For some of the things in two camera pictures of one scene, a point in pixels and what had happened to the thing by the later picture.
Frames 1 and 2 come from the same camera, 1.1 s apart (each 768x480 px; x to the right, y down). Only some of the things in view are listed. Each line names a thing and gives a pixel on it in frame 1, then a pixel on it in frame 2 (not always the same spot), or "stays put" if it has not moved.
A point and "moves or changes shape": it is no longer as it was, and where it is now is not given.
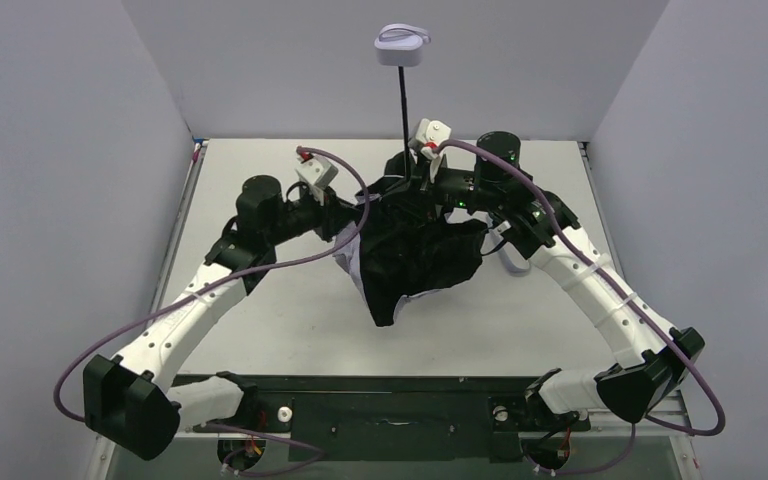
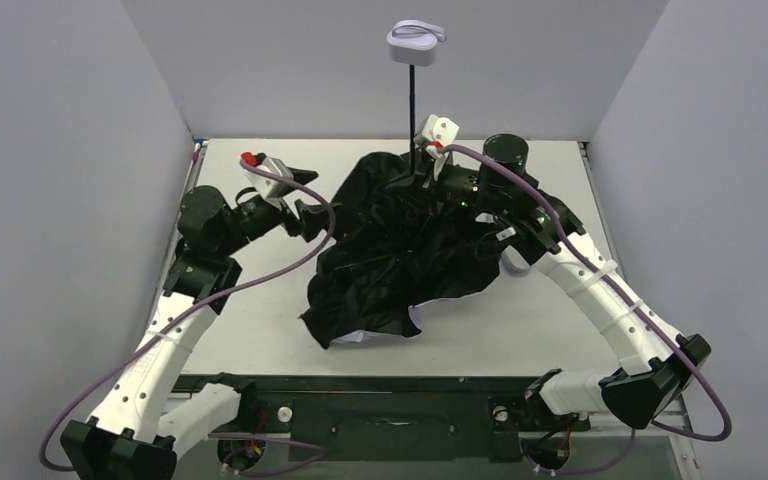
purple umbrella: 402,241 moves or changes shape
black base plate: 392,418 stays put
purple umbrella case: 512,259 stays put
